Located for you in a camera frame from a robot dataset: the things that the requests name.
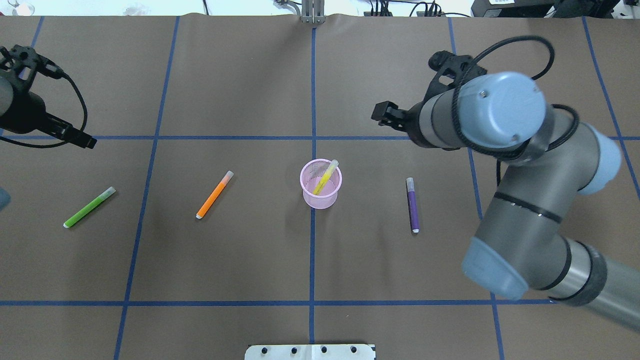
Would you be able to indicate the purple marker pen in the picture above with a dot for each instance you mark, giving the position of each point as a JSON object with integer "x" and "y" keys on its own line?
{"x": 412, "y": 205}

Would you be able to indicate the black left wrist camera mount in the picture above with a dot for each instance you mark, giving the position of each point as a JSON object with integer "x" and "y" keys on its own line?
{"x": 19, "y": 66}

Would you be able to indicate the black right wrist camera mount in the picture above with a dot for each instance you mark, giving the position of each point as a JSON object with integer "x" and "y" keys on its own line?
{"x": 450, "y": 71}

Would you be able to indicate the green highlighter pen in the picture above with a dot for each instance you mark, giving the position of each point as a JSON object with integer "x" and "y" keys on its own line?
{"x": 90, "y": 207}

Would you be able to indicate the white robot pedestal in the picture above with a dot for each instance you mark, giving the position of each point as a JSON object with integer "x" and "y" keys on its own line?
{"x": 347, "y": 351}

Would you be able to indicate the aluminium frame post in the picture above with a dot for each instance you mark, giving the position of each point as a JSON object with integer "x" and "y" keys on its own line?
{"x": 313, "y": 11}

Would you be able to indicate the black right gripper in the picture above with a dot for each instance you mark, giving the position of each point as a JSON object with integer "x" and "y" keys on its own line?
{"x": 413, "y": 120}

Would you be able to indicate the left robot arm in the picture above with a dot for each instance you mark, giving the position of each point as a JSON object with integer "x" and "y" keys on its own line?
{"x": 6, "y": 90}

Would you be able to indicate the pink mesh pen holder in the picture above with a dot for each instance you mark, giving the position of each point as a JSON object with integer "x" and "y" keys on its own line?
{"x": 308, "y": 178}

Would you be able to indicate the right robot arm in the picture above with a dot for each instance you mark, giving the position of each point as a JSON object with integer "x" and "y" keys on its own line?
{"x": 551, "y": 158}

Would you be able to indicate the orange highlighter pen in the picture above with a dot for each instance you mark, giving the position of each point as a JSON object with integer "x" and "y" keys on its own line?
{"x": 221, "y": 185}

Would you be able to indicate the yellow highlighter pen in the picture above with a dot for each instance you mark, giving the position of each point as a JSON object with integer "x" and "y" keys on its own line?
{"x": 324, "y": 179}

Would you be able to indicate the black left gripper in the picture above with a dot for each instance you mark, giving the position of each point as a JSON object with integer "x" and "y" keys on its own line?
{"x": 25, "y": 112}

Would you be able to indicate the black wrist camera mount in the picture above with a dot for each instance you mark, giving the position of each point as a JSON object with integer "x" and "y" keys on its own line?
{"x": 19, "y": 66}
{"x": 450, "y": 71}

